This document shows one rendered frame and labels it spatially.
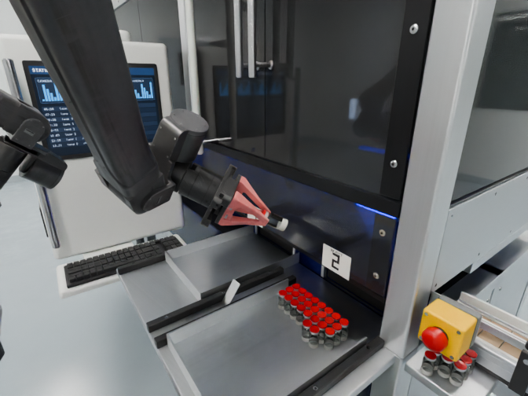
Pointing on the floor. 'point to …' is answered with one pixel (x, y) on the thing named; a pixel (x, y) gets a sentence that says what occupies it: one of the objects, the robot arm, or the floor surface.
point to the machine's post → (431, 175)
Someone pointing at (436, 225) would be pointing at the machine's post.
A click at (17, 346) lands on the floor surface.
